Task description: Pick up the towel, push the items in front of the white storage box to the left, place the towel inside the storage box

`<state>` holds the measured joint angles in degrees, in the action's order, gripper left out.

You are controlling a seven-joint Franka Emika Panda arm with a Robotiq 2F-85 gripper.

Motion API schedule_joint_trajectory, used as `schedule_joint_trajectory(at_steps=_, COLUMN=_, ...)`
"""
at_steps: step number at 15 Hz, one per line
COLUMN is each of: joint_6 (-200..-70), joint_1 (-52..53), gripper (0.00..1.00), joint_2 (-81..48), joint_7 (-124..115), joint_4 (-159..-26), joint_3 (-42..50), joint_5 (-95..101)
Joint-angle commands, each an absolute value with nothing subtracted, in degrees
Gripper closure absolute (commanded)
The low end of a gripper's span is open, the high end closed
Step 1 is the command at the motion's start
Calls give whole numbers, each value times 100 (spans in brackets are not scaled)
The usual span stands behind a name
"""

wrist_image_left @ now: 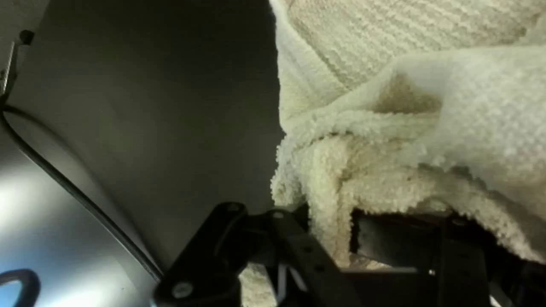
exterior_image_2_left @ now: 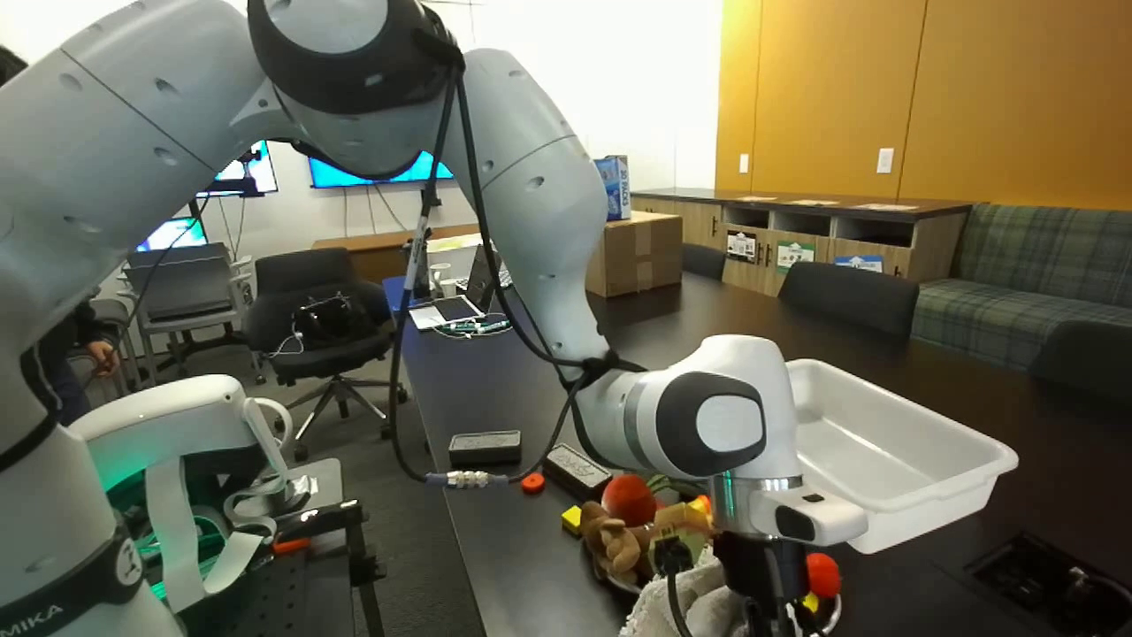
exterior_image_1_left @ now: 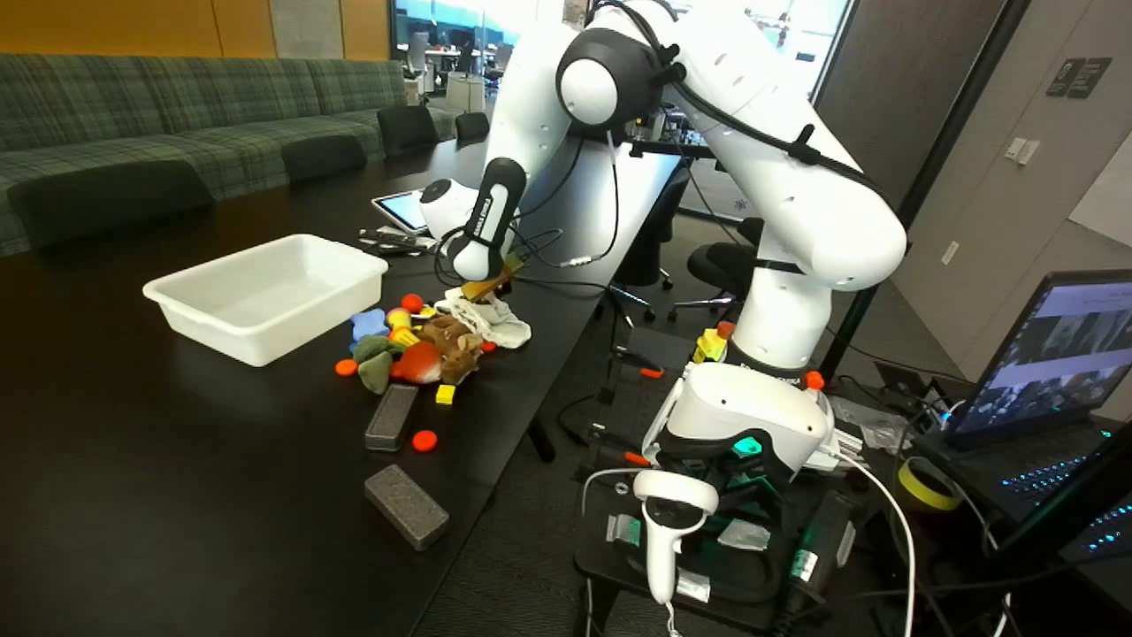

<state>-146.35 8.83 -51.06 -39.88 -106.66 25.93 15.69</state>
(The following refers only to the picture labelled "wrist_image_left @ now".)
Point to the white terry towel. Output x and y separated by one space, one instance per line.
427 74

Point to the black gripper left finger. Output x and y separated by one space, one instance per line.
295 256

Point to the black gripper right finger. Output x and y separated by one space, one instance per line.
461 274

